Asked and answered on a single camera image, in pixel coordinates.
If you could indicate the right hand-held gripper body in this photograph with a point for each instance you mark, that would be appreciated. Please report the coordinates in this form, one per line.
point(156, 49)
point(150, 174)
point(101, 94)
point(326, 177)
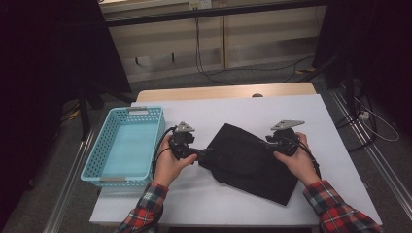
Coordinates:
point(285, 142)

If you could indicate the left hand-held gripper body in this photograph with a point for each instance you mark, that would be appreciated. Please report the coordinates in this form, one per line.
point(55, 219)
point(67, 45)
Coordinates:
point(180, 142)

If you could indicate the black shorts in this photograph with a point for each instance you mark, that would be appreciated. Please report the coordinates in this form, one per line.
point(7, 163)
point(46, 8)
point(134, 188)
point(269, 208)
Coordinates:
point(246, 161)

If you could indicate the light blue plastic basket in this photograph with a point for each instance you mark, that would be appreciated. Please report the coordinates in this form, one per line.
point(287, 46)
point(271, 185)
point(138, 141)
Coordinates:
point(129, 149)

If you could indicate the person's left hand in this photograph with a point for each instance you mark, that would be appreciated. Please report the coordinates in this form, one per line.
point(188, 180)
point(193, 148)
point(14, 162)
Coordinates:
point(168, 166)

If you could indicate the person's right hand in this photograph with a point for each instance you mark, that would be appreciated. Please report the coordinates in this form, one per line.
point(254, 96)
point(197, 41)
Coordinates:
point(301, 165)

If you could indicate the dark table grommet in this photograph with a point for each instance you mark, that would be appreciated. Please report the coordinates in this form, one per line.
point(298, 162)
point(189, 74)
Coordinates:
point(257, 95)

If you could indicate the wooden table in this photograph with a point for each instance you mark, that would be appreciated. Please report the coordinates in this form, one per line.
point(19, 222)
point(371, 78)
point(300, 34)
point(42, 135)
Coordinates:
point(168, 94)

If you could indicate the black cloth garment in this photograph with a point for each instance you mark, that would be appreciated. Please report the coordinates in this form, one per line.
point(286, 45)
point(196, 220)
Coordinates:
point(194, 207)

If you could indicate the white plug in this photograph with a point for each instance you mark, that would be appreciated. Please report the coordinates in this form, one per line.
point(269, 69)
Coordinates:
point(364, 115)

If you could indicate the beige cabinet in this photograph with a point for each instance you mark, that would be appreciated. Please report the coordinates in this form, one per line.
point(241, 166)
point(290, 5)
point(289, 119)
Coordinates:
point(259, 39)

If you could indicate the black horizontal bar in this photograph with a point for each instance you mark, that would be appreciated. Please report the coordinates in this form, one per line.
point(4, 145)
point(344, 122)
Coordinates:
point(210, 12)

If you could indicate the black curtain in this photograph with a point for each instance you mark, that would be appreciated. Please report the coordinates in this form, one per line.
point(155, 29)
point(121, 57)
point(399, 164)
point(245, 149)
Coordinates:
point(372, 39)
point(48, 48)

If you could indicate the metal floor rail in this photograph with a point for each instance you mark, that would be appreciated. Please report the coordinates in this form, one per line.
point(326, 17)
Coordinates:
point(380, 161)
point(69, 184)

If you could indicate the white wall socket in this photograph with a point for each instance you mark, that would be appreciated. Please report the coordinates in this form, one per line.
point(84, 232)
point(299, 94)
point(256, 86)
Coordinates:
point(200, 4)

